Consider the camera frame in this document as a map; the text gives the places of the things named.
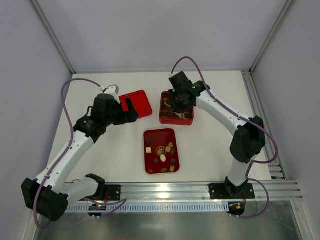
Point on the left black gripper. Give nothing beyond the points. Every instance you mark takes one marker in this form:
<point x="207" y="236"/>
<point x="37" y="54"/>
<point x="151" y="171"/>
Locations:
<point x="122" y="114"/>

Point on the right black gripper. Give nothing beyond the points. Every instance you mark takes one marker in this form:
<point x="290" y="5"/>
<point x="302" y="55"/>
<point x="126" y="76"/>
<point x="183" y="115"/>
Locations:
<point x="182" y="107"/>

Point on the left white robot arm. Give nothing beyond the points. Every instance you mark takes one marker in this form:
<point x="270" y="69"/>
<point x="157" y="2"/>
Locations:
<point x="47" y="194"/>

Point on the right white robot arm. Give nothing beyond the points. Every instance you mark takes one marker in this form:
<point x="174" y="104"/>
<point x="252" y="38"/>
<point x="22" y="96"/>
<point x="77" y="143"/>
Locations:
<point x="248" y="137"/>

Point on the red chocolate box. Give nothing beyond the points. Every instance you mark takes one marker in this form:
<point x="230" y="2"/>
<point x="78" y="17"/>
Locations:
<point x="168" y="117"/>

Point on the white square chocolate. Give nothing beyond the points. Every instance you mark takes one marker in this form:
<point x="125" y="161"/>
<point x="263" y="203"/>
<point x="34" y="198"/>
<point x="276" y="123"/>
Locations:
<point x="148" y="150"/>

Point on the white oval chocolate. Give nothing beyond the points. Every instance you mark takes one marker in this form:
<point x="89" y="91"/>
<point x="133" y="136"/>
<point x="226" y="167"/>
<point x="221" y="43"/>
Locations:
<point x="163" y="158"/>

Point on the dark right edge chocolate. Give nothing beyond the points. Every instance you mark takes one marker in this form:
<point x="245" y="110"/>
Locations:
<point x="172" y="151"/>

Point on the tan swirl chocolate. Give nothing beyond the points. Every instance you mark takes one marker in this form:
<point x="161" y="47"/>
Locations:
<point x="172" y="169"/>

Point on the red tin lid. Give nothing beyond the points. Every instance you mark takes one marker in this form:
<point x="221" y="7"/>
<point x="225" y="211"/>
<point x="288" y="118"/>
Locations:
<point x="140" y="103"/>

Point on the red lacquer tray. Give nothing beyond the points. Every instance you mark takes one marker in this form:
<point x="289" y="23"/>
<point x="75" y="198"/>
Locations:
<point x="160" y="139"/>

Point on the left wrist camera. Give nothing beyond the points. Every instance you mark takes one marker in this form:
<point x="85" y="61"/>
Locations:
<point x="112" y="90"/>

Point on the white slotted cable duct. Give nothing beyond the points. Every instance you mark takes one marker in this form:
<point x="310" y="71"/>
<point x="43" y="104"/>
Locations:
<point x="149" y="207"/>

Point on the right aluminium frame post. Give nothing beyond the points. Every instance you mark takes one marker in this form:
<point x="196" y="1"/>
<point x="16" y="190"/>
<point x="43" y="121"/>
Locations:
<point x="273" y="32"/>

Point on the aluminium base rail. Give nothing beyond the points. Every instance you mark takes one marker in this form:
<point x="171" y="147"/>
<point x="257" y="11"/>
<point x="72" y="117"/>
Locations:
<point x="278" y="190"/>

